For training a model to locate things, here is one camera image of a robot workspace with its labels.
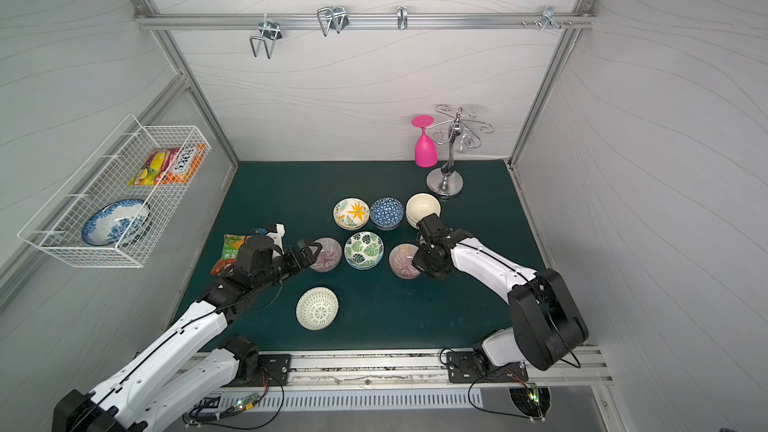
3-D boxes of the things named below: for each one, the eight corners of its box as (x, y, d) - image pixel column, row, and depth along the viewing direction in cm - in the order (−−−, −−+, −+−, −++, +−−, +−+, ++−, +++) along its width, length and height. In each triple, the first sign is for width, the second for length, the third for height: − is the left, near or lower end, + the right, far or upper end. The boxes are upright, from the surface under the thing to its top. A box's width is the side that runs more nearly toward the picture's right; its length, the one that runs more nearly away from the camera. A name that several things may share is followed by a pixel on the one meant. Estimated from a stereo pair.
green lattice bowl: (296, 331, 80) (292, 326, 77) (303, 293, 87) (300, 287, 84) (337, 331, 80) (334, 326, 77) (341, 293, 87) (339, 287, 84)
